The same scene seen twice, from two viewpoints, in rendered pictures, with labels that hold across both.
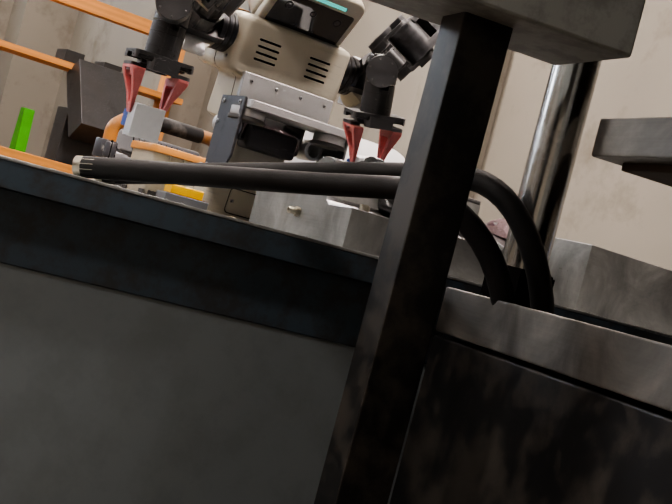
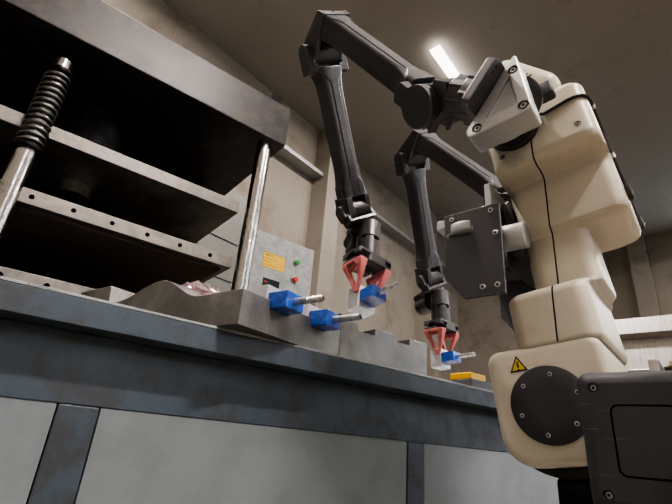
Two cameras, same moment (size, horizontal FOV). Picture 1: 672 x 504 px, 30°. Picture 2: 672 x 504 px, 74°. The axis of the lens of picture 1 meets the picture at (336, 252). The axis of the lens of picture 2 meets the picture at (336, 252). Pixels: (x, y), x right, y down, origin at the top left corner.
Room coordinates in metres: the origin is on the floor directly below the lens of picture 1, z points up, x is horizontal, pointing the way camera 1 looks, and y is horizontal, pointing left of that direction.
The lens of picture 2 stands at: (3.22, -0.35, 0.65)
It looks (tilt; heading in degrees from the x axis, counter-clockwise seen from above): 24 degrees up; 164
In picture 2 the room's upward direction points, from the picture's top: 5 degrees clockwise
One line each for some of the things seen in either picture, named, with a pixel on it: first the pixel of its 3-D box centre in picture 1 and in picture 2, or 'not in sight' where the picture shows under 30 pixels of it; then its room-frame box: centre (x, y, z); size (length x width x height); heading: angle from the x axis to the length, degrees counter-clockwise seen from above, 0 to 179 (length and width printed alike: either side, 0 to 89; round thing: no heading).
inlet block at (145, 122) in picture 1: (136, 120); (454, 357); (2.07, 0.37, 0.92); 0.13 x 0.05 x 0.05; 27
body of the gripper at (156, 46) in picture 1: (163, 46); (440, 317); (2.03, 0.35, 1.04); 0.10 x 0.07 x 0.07; 117
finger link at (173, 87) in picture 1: (158, 90); (439, 339); (2.04, 0.34, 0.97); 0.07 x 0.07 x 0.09; 27
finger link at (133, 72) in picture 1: (144, 86); (444, 341); (2.02, 0.37, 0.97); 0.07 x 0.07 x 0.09; 27
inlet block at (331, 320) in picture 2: not in sight; (329, 320); (2.47, -0.13, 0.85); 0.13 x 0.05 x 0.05; 38
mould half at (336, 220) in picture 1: (371, 215); (319, 354); (2.09, -0.04, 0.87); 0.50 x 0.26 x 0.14; 20
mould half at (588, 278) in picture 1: (527, 268); (201, 323); (2.30, -0.35, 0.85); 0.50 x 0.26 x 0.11; 38
